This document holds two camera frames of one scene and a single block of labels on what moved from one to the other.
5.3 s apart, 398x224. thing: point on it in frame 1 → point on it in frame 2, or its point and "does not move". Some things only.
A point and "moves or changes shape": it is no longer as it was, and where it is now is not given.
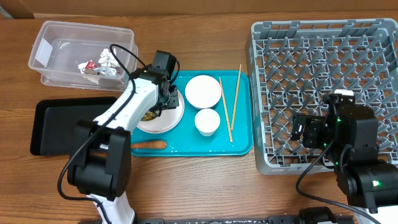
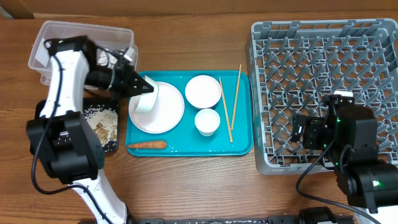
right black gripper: (311, 124) does not move
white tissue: (107, 59) does not move
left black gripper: (173, 101) → (129, 78)
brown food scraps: (148, 116) moves or changes shape
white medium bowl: (203, 91) does not move
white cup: (207, 121) does not move
